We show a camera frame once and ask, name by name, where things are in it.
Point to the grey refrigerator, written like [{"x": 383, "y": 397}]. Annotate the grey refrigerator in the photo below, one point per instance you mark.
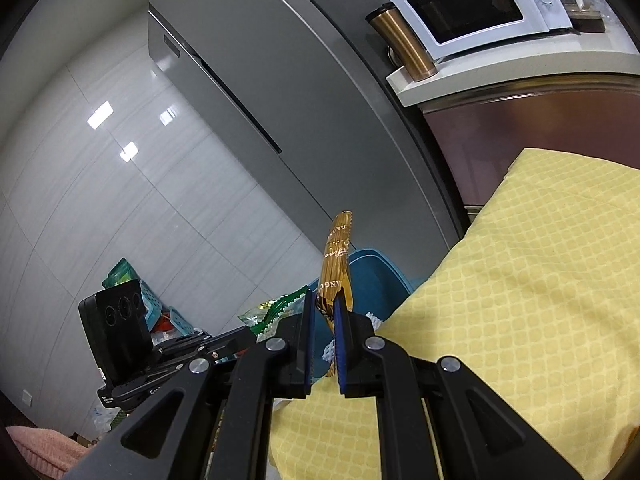
[{"x": 300, "y": 85}]

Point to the kitchen counter cabinet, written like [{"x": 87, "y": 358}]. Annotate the kitchen counter cabinet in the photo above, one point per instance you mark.
[{"x": 525, "y": 125}]

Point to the teal plastic basket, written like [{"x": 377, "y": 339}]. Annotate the teal plastic basket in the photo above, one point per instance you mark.
[
  {"x": 152, "y": 300},
  {"x": 181, "y": 320}
]

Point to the blue trash bin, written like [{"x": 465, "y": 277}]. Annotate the blue trash bin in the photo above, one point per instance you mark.
[{"x": 380, "y": 280}]

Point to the yellow checked tablecloth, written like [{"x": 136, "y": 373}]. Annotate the yellow checked tablecloth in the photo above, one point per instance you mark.
[{"x": 500, "y": 310}]

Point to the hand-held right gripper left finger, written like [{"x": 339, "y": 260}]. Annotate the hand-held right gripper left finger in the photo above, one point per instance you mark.
[{"x": 307, "y": 340}]

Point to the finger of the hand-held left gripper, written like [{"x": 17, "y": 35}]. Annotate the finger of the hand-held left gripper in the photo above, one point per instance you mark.
[{"x": 232, "y": 342}]

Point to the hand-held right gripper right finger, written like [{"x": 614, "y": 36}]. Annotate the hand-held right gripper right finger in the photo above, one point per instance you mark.
[{"x": 341, "y": 345}]

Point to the white foam net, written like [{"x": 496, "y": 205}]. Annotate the white foam net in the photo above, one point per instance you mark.
[{"x": 372, "y": 317}]

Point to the clear green snack wrapper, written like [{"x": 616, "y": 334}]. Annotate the clear green snack wrapper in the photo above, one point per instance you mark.
[{"x": 270, "y": 312}]

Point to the bronze thermos flask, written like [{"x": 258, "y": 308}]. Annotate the bronze thermos flask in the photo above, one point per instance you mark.
[{"x": 405, "y": 40}]

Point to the gold snack wrapper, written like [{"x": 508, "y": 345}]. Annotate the gold snack wrapper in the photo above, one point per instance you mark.
[{"x": 336, "y": 260}]

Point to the green snack packet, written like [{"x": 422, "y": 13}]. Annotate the green snack packet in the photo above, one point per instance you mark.
[{"x": 120, "y": 272}]

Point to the white microwave oven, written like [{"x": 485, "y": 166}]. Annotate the white microwave oven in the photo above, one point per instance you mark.
[{"x": 550, "y": 15}]

